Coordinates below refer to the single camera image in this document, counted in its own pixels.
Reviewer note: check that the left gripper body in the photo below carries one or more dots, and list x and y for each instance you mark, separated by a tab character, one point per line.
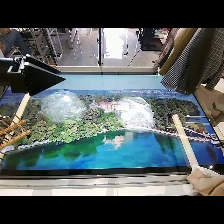
16	78

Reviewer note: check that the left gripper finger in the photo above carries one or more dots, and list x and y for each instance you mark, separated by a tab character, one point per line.
40	63
45	79

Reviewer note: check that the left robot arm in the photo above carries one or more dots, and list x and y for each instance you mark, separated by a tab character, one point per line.
3	75

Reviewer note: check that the person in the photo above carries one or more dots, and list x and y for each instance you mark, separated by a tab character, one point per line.
11	41

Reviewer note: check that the brown patterned garment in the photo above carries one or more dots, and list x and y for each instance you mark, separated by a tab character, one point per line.
167	46

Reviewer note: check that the beige garment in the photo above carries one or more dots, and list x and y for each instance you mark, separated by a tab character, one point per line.
180	46

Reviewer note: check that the silver frame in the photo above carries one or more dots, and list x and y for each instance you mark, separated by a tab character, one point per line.
93	185

